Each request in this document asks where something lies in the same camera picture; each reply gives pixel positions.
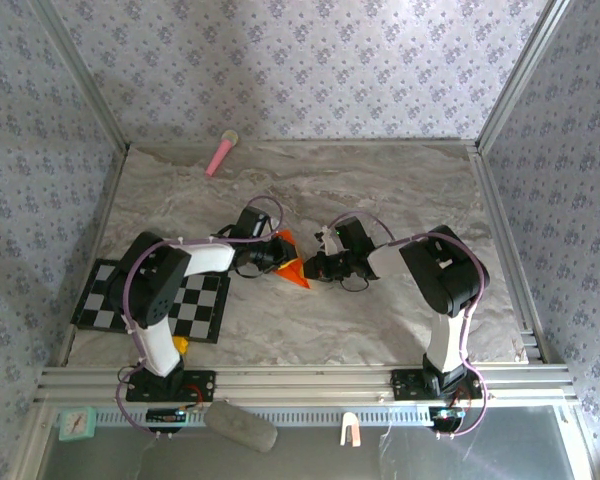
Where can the orange paper sheet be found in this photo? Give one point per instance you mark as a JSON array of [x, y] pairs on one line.
[[295, 277]]

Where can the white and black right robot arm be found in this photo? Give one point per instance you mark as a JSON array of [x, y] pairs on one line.
[[445, 275]]

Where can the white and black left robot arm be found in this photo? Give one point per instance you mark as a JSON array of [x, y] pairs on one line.
[[155, 285]]

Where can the black and grey checkerboard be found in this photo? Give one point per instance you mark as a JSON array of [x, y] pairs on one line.
[[205, 310]]

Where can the pink toy microphone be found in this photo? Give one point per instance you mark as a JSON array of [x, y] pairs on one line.
[[220, 155]]

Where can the small yellow block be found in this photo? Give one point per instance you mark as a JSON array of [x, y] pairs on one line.
[[181, 345]]

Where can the white plastic hook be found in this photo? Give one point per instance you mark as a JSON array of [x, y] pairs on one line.
[[350, 425]]

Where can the grey oval stone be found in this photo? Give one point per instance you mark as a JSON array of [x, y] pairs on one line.
[[240, 426]]

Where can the left circuit board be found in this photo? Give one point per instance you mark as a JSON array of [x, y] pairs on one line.
[[166, 416]]

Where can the circuit board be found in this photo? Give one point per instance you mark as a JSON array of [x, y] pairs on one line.
[[446, 415], [166, 416]]

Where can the right circuit board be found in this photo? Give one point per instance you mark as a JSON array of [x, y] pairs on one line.
[[446, 415]]

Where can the shiny steel plate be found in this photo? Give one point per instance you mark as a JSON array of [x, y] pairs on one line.
[[430, 460]]

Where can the mint green clock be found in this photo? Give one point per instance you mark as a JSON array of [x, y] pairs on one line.
[[76, 423]]

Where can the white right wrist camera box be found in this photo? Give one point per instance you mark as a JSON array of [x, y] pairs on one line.
[[328, 242]]

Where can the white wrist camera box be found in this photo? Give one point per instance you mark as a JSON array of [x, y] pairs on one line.
[[276, 223], [328, 242]]

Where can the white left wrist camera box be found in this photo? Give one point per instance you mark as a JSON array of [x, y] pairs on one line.
[[276, 223]]

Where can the aluminium back rail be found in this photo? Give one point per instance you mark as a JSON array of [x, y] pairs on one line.
[[330, 142]]

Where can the aluminium front rail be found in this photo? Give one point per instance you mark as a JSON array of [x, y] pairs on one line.
[[305, 385]]

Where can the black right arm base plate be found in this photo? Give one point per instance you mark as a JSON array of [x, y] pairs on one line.
[[405, 385]]

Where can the aluminium side rail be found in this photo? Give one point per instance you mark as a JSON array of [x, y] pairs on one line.
[[500, 240], [105, 215]]

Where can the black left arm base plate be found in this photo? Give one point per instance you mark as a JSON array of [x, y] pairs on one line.
[[200, 385]]

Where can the aluminium frame post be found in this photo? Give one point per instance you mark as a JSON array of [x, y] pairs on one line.
[[85, 80], [522, 70]]

